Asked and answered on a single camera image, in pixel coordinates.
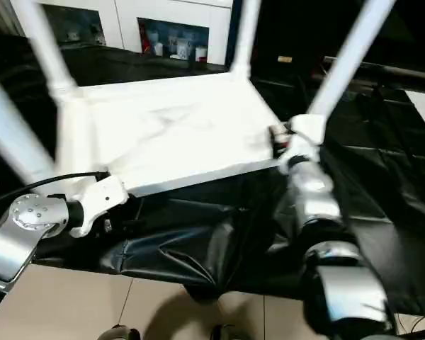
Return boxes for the white plastic table leg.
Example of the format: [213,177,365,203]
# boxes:
[16,0,79,102]
[304,0,398,120]
[228,0,264,81]
[0,65,57,187]

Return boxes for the white plastic table top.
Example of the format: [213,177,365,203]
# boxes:
[55,70,327,199]

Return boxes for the black work mat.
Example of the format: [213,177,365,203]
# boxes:
[0,31,425,318]

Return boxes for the white patterned cup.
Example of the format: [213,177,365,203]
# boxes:
[176,38,192,61]

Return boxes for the long black pole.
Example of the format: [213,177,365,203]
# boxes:
[324,55,425,91]

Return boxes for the black right robot foot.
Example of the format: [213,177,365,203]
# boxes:
[210,322,249,340]

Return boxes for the white sideboard cabinet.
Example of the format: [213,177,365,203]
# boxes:
[10,0,234,67]

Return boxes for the black tripod stand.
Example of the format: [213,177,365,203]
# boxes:
[396,324,425,337]

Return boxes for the beige curtain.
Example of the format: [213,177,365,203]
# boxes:
[0,0,26,36]

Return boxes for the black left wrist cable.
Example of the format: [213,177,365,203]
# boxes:
[0,171,109,210]

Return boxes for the thin black floor cables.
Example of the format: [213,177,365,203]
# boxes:
[392,311,425,334]

